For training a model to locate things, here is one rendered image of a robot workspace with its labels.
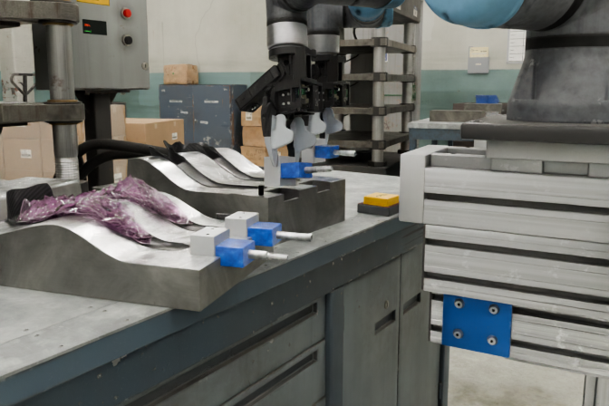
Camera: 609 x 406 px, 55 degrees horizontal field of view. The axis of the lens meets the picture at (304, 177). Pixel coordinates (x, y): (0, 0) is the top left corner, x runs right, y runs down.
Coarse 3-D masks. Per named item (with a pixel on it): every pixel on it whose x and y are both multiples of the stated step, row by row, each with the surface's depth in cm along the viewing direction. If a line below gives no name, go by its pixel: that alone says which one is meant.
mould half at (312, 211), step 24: (144, 168) 118; (168, 168) 117; (216, 168) 126; (240, 168) 130; (168, 192) 115; (192, 192) 111; (216, 192) 107; (240, 192) 105; (264, 192) 105; (312, 192) 111; (336, 192) 119; (216, 216) 108; (264, 216) 101; (288, 216) 106; (312, 216) 112; (336, 216) 120; (288, 240) 106
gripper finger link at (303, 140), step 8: (288, 120) 109; (296, 120) 108; (288, 128) 108; (296, 128) 108; (304, 128) 107; (296, 136) 108; (304, 136) 108; (312, 136) 107; (288, 144) 109; (296, 144) 109; (304, 144) 108; (312, 144) 107; (288, 152) 109; (296, 152) 109; (296, 160) 109
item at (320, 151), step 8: (320, 144) 136; (304, 152) 136; (312, 152) 134; (320, 152) 133; (328, 152) 132; (336, 152) 133; (344, 152) 132; (352, 152) 130; (304, 160) 136; (312, 160) 135; (320, 160) 137
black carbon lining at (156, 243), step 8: (40, 184) 99; (48, 184) 100; (8, 192) 92; (16, 192) 95; (24, 192) 97; (32, 192) 98; (40, 192) 99; (48, 192) 100; (8, 200) 92; (16, 200) 95; (8, 208) 92; (16, 208) 95; (8, 216) 91; (16, 216) 95; (176, 224) 92; (184, 224) 94; (192, 224) 95; (152, 240) 85; (160, 240) 85; (152, 248) 81; (160, 248) 83; (168, 248) 83; (176, 248) 83; (184, 248) 82
